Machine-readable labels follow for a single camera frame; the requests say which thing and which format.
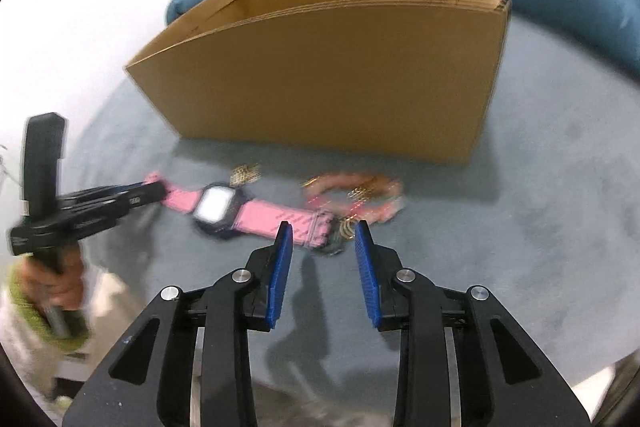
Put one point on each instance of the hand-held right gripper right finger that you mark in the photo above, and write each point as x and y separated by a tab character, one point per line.
367	277

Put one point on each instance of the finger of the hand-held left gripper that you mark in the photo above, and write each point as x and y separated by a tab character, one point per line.
125	188
150	197

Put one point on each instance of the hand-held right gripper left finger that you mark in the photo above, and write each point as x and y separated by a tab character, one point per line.
281	277

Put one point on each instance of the gold and green earring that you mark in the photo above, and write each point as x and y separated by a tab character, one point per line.
344	233

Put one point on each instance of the pink digital watch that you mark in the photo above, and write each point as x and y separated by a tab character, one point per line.
260	217

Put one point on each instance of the brown cardboard box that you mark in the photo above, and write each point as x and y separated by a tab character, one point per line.
325	82

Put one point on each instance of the person's left forearm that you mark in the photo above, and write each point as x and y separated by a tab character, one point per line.
30	314

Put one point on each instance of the person's left hand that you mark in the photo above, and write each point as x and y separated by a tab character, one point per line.
67	289

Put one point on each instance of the person's cream trousers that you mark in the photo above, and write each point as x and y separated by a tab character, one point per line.
107	307

